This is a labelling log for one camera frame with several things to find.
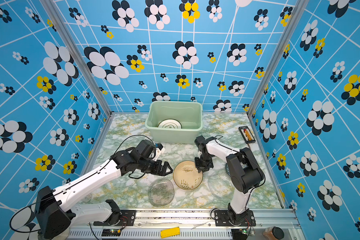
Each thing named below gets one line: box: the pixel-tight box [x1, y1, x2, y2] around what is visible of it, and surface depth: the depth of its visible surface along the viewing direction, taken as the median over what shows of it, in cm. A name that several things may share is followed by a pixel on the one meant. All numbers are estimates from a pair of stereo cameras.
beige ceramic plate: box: [173, 160, 204, 191], surface depth 87 cm
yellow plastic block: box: [160, 226, 181, 239], surface depth 71 cm
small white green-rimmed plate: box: [157, 118, 182, 129], surface depth 110 cm
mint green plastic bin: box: [145, 101, 203, 144], surface depth 107 cm
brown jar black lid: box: [262, 226, 285, 240], surface depth 64 cm
